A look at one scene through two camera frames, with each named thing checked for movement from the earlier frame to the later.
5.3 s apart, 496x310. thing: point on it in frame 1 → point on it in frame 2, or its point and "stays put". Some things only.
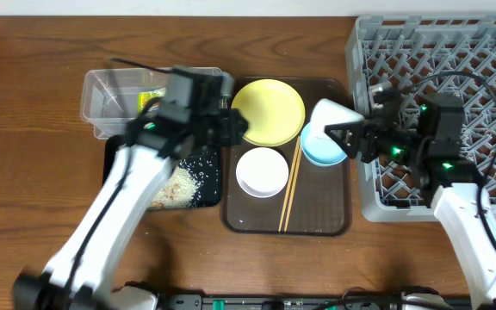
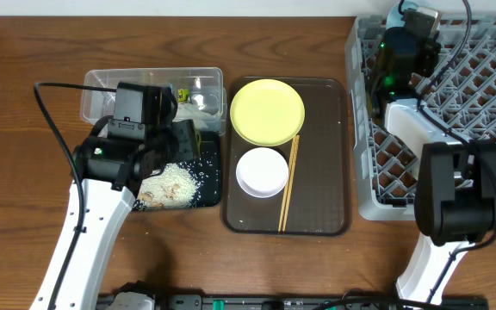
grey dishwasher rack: (479, 57) stays put
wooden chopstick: (289, 181) stays put
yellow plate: (274, 111) stays put
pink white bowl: (262, 172) stays put
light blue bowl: (319, 147) → (394, 17)
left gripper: (229, 127) → (189, 140)
